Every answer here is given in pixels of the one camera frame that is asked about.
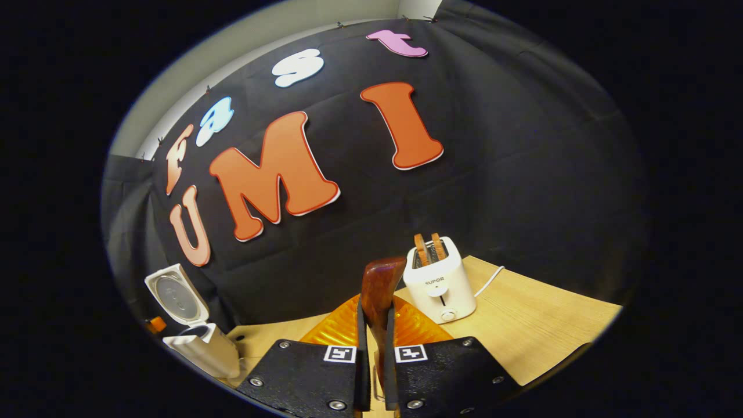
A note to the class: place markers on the black backdrop cloth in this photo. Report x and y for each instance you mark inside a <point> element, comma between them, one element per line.
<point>493,174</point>

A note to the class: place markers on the white rice cooker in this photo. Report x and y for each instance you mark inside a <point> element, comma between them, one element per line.
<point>200,348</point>

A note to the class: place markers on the brown toast slice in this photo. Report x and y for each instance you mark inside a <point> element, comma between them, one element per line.
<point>439,247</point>
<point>421,249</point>

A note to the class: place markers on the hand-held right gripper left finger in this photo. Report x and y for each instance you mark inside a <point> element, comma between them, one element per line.
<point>363,377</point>

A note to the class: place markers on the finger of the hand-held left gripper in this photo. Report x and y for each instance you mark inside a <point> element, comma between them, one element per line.
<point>155,325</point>

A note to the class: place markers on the brown wooden spoon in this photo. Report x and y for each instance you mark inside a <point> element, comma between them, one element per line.
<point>380,290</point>

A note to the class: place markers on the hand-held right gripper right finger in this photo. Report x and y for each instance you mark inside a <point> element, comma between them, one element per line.
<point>390,377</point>

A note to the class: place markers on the white toaster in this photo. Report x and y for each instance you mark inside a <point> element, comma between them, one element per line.
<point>441,296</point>

